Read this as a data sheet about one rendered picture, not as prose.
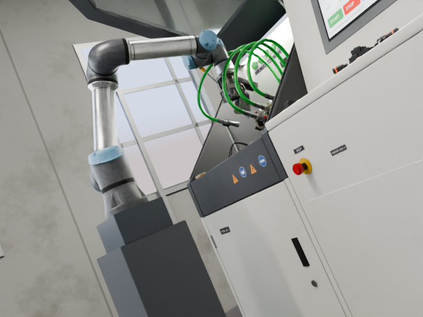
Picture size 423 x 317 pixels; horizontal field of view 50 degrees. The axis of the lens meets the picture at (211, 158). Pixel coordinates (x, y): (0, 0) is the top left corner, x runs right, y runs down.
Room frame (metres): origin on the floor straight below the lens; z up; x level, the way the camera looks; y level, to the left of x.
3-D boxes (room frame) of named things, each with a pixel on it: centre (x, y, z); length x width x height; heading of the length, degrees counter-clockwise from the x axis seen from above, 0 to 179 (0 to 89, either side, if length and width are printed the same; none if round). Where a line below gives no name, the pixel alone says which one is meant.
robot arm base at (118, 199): (1.49, 0.32, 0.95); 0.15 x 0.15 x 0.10
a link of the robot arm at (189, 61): (1.80, -0.12, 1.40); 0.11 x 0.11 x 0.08; 22
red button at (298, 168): (1.34, -0.23, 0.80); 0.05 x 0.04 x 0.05; 30
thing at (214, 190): (1.75, -0.04, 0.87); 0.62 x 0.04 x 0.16; 30
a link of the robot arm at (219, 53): (1.85, -0.20, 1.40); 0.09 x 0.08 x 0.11; 112
